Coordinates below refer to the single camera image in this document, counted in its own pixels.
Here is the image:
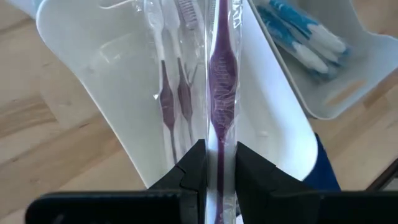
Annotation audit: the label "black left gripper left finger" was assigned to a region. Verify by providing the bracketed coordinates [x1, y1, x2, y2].
[24, 139, 208, 224]

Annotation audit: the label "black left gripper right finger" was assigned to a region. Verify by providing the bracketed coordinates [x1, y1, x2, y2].
[235, 141, 398, 224]

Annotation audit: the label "clear plastic bags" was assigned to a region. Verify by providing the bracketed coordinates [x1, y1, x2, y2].
[203, 0, 245, 224]

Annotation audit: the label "blue white toothbrush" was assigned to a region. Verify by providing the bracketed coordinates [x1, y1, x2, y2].
[256, 4, 332, 75]
[267, 0, 351, 55]
[279, 18, 341, 65]

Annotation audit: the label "blue cloth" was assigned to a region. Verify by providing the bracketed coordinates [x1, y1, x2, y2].
[303, 133, 341, 191]

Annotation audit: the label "white plastic bin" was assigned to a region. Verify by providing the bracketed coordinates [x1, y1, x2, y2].
[35, 0, 320, 189]

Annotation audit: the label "pale grey plastic bin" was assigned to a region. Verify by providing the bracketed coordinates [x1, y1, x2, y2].
[247, 0, 398, 121]

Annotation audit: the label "black aluminium table frame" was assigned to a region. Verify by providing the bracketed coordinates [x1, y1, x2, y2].
[366, 158, 398, 191]

